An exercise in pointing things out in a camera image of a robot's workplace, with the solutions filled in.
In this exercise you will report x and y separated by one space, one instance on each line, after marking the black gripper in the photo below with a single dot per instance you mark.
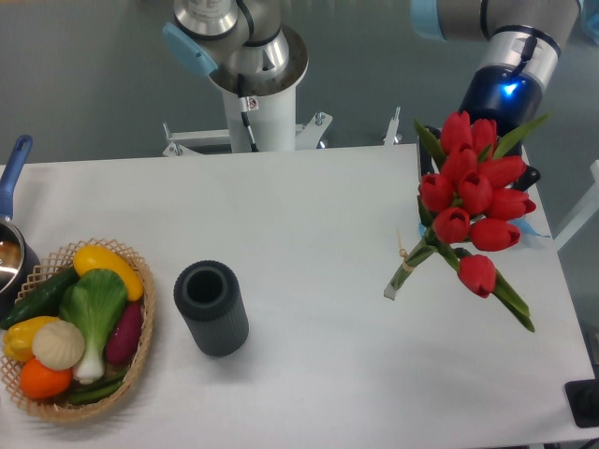
488 126

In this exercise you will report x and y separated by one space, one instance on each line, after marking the red tulip bouquet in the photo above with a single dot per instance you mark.
468 206

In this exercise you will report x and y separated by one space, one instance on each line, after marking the black device at table edge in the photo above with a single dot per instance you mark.
582 397

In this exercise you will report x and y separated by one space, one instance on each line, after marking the white frame bar at right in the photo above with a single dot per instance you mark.
580 213

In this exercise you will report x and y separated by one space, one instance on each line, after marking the white garlic bulb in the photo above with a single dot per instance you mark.
58 345

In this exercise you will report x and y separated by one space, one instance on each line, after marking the green bean pods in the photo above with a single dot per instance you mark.
96 391

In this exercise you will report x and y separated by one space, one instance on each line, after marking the green bok choy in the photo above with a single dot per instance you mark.
94 304

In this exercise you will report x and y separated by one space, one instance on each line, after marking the yellow bell pepper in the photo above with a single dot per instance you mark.
18 340

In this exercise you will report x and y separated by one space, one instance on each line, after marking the woven wicker basket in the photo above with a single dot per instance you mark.
58 410

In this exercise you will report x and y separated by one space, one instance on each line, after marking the purple sweet potato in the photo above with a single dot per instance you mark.
124 340

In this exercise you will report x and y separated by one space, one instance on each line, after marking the blue handled saucepan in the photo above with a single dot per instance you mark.
18 259

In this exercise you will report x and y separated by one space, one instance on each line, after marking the orange fruit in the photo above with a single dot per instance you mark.
39 382

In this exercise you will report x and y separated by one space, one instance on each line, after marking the dark grey ribbed vase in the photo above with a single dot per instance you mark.
208 296

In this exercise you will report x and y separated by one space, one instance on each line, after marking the dark green cucumber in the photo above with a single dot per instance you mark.
44 300

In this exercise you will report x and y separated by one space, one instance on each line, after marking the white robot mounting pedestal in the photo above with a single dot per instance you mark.
254 124

